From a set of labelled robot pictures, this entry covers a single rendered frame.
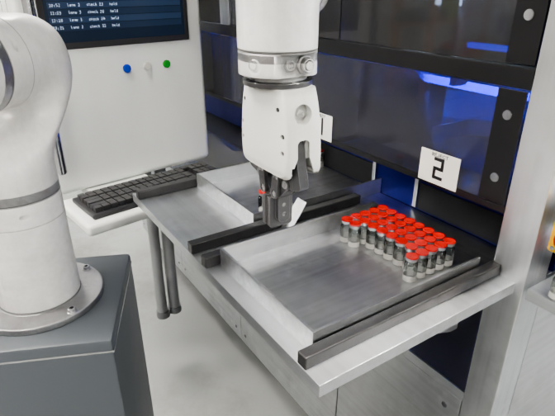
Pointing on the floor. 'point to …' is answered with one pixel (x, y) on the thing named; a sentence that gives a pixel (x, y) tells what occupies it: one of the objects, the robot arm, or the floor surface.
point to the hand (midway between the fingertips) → (277, 208)
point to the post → (519, 248)
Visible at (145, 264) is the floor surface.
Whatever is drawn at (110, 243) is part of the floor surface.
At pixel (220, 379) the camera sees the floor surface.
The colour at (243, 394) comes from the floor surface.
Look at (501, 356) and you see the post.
